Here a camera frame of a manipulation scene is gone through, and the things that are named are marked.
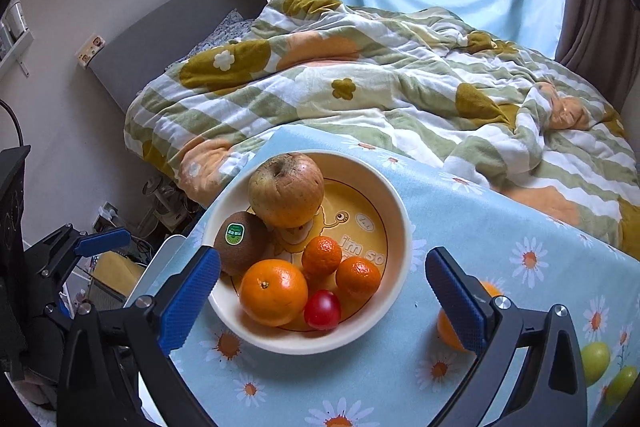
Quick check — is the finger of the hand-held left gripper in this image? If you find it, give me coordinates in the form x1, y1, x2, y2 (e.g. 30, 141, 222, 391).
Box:
31, 294, 76, 338
25, 223, 132, 289

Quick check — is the green striped floral quilt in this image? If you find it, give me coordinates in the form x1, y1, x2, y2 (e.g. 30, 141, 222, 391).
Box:
122, 0, 640, 260

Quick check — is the red cherry tomato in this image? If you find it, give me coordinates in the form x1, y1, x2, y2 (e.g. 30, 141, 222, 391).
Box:
303, 290, 343, 331

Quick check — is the blue daisy print tablecloth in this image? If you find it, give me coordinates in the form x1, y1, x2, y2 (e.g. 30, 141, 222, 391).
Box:
125, 127, 640, 427

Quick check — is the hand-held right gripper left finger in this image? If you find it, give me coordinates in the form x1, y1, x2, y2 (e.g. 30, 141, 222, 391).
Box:
56, 246, 222, 427

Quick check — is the large orange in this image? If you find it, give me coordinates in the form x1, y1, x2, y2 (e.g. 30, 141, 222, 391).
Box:
436, 281, 501, 353
239, 259, 309, 327

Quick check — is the small mandarin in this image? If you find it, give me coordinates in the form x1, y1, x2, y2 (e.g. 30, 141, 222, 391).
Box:
301, 236, 343, 280
335, 256, 382, 300

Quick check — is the black cable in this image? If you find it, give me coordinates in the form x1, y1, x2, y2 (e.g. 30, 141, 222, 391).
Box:
0, 99, 23, 148

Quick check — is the brown kiwi with green sticker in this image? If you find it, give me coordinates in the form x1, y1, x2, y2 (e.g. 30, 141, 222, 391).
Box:
214, 211, 270, 277

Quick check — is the small white fan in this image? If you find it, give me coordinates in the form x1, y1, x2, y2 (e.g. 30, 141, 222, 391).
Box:
142, 177, 186, 233

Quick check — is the grey bed headboard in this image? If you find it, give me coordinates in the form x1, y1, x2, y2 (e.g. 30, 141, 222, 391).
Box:
87, 0, 268, 115

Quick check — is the brown curtain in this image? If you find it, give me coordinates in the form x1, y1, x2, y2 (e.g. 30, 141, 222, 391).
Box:
554, 0, 640, 112

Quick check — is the yellow cartoon bowl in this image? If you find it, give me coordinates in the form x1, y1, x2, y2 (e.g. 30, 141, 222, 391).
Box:
202, 150, 413, 354

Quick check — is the green apple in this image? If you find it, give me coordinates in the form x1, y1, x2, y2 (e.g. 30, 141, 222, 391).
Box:
604, 366, 639, 408
580, 342, 612, 388

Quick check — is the white power strip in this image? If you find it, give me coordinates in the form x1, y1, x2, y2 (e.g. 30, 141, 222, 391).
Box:
92, 202, 121, 233

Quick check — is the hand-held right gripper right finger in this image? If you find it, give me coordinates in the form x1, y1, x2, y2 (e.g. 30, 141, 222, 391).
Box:
425, 247, 588, 427

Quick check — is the yellow russet apple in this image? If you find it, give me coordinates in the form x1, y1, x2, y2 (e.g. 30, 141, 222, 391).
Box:
248, 152, 326, 229

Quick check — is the wall socket with sticker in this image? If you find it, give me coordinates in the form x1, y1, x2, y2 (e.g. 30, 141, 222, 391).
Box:
75, 34, 107, 68

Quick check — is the white wall shelf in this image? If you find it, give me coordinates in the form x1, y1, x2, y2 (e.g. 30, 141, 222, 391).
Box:
0, 2, 35, 75

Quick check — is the patterned pillow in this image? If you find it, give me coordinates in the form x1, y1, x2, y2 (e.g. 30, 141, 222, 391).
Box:
165, 8, 256, 70

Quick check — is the yellow box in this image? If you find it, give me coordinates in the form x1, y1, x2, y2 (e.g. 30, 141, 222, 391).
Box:
90, 252, 148, 303

